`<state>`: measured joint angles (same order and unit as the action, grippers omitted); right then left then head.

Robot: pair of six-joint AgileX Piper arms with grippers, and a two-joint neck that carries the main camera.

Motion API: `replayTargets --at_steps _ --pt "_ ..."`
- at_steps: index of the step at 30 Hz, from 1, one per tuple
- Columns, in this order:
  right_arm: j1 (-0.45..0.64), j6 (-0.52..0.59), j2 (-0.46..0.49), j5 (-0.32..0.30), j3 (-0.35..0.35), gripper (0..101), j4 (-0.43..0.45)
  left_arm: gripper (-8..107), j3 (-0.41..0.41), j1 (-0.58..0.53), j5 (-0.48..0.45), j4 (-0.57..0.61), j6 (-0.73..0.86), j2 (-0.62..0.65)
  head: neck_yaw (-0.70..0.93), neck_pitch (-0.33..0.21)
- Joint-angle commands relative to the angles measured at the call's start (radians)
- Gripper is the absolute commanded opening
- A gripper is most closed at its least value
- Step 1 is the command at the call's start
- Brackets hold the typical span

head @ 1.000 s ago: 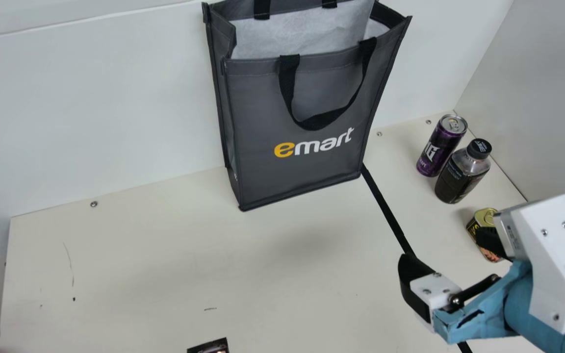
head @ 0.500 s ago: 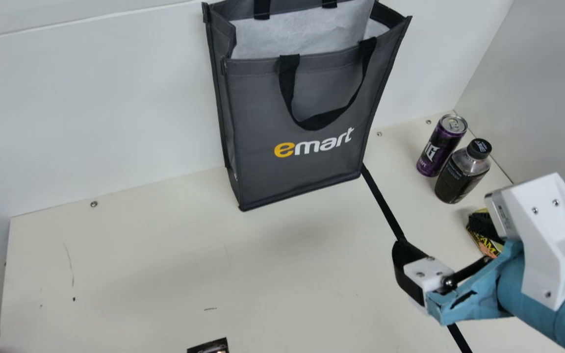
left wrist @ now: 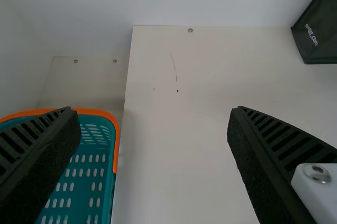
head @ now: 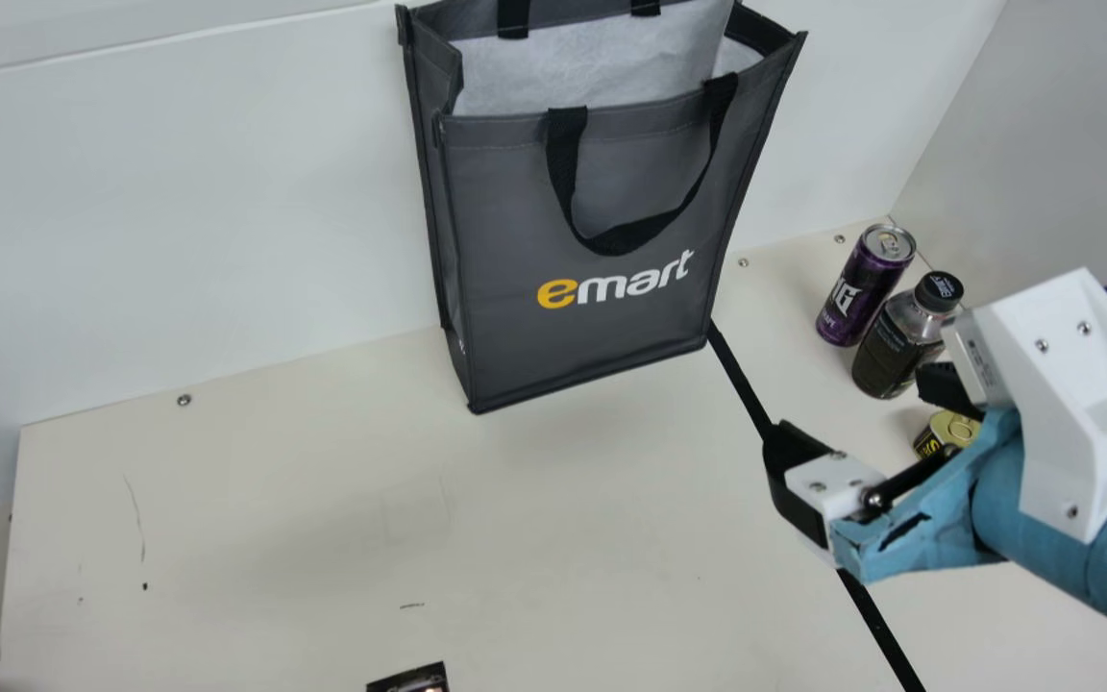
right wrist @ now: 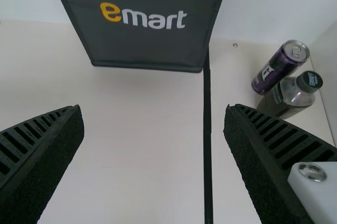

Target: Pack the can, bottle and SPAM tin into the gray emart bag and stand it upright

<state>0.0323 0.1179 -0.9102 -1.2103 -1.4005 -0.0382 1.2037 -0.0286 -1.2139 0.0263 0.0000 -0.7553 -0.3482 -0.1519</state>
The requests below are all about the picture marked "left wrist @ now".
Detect dark grey bag with straps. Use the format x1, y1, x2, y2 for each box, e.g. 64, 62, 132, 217
290, 0, 337, 65

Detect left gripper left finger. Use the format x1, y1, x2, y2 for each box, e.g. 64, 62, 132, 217
0, 106, 81, 224

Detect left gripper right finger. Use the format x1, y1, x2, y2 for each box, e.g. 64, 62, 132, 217
226, 106, 337, 224

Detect teal shopping basket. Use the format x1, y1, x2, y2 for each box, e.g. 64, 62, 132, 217
0, 108, 121, 224

